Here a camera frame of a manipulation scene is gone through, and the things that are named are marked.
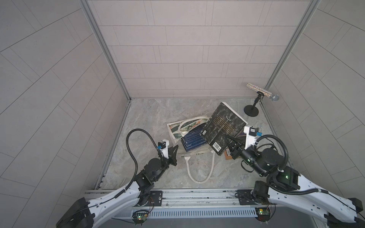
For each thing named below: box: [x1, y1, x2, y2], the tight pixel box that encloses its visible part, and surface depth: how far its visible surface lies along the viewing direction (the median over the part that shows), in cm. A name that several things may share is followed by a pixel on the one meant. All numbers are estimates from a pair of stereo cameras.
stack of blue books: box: [181, 123, 208, 152], surface depth 86 cm
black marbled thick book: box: [201, 102, 248, 156], surface depth 62 cm
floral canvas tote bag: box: [166, 116, 219, 184], surface depth 79 cm
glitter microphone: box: [246, 82, 280, 102], surface depth 92 cm
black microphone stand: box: [243, 91, 265, 117], surface depth 109 cm
